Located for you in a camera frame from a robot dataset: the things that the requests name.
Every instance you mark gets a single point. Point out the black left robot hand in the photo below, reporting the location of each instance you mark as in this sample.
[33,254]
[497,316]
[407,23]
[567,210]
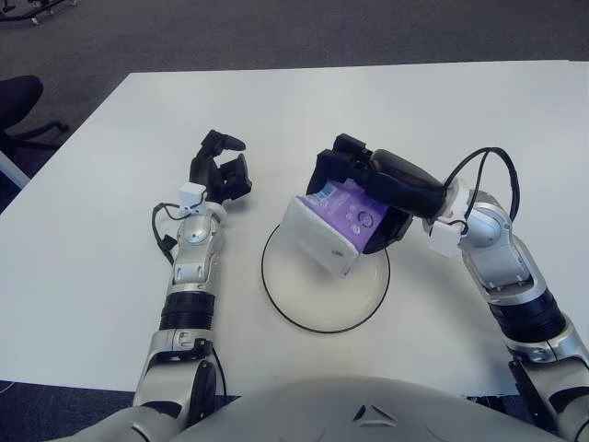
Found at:
[204,168]

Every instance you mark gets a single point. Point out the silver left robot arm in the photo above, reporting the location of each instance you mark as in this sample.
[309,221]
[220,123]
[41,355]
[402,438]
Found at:
[193,230]

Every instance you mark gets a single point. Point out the black wheeled frame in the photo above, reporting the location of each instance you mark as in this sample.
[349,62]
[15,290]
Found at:
[20,16]

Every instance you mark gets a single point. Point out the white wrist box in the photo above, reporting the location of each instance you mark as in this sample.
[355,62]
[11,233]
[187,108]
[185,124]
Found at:
[445,239]
[191,192]

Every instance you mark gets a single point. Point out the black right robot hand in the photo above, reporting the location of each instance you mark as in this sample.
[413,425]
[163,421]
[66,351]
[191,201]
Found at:
[405,184]

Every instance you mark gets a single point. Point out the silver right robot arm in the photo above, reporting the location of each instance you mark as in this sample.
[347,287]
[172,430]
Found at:
[497,248]

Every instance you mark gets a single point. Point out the black office chair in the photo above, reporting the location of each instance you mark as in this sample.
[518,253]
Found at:
[16,92]

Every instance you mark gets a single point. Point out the white desk edge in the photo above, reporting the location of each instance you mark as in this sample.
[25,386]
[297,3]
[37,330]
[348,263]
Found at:
[11,168]

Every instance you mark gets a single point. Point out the grey robot torso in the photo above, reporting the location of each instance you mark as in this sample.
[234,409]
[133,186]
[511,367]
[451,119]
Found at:
[299,414]

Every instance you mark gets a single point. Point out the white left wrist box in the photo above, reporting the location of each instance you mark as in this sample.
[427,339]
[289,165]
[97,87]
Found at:
[191,192]

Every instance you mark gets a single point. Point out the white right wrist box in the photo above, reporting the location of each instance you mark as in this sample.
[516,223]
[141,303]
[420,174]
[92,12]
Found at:
[445,239]

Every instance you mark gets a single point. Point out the purple tissue paper pack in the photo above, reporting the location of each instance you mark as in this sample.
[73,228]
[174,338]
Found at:
[317,230]

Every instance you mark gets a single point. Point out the white plate with black rim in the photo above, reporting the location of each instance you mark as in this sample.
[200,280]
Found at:
[313,299]

